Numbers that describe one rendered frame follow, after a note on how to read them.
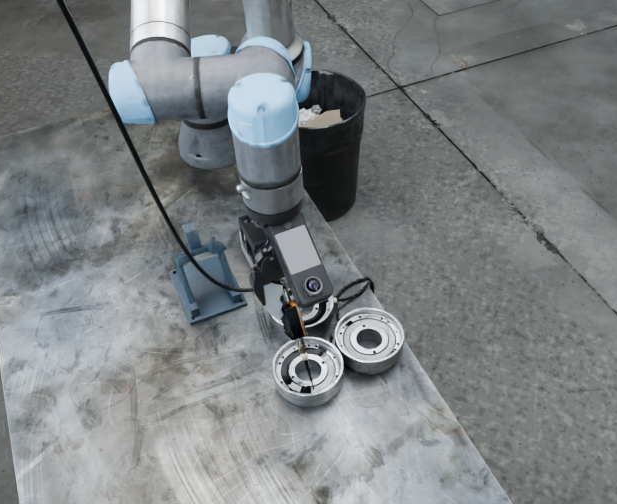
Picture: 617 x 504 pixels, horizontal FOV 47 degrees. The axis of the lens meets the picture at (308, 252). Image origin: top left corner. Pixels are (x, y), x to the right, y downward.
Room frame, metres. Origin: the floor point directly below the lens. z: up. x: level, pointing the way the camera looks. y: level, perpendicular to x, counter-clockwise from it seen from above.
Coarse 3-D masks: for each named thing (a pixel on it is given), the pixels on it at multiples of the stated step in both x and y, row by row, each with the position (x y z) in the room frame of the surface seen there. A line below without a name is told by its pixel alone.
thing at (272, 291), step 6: (276, 282) 0.63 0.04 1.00; (264, 288) 0.62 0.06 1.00; (270, 288) 0.62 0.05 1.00; (276, 288) 0.63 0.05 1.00; (282, 288) 0.63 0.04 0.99; (270, 294) 0.62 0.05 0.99; (276, 294) 0.63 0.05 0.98; (270, 300) 0.62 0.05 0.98; (276, 300) 0.63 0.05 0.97; (264, 306) 0.62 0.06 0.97; (270, 306) 0.62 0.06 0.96; (276, 306) 0.63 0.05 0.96; (270, 312) 0.63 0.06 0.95; (276, 312) 0.63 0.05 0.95; (282, 312) 0.63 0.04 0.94
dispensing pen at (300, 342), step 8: (280, 280) 0.67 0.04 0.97; (288, 288) 0.66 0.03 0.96; (288, 296) 0.65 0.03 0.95; (288, 304) 0.64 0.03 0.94; (288, 312) 0.62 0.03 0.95; (296, 312) 0.63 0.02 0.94; (288, 320) 0.62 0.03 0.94; (296, 320) 0.62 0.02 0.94; (288, 328) 0.62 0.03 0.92; (296, 328) 0.61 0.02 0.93; (288, 336) 0.62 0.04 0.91; (296, 336) 0.61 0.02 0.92; (296, 344) 0.61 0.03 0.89; (304, 344) 0.61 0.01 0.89; (304, 352) 0.60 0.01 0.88; (304, 360) 0.60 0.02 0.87; (312, 384) 0.58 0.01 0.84
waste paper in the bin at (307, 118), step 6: (312, 108) 2.05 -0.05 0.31; (318, 108) 2.04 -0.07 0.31; (300, 114) 2.00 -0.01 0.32; (306, 114) 1.99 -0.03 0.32; (312, 114) 2.00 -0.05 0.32; (324, 114) 1.93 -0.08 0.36; (330, 114) 1.93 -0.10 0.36; (336, 114) 1.93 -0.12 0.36; (300, 120) 1.98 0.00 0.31; (306, 120) 1.98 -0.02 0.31; (312, 120) 1.91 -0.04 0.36; (318, 120) 1.91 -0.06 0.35; (324, 120) 1.91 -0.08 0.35; (330, 120) 1.92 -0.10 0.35; (336, 120) 1.92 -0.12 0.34; (342, 120) 1.92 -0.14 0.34; (300, 126) 1.89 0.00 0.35; (306, 126) 1.89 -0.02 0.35; (312, 126) 1.90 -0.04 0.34; (318, 126) 1.90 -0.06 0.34
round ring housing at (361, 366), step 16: (352, 320) 0.70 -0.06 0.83; (384, 320) 0.69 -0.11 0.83; (336, 336) 0.66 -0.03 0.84; (352, 336) 0.67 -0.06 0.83; (368, 336) 0.68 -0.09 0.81; (384, 336) 0.66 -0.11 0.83; (400, 336) 0.66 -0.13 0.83; (368, 352) 0.63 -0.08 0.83; (400, 352) 0.63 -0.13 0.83; (352, 368) 0.62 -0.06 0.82; (368, 368) 0.61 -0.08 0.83; (384, 368) 0.61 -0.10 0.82
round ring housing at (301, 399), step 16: (288, 352) 0.64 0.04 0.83; (336, 352) 0.63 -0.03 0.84; (272, 368) 0.61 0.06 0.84; (304, 368) 0.63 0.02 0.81; (320, 368) 0.62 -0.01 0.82; (336, 368) 0.61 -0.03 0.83; (304, 384) 0.59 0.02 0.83; (336, 384) 0.58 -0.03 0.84; (288, 400) 0.57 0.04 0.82; (304, 400) 0.56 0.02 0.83; (320, 400) 0.56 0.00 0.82
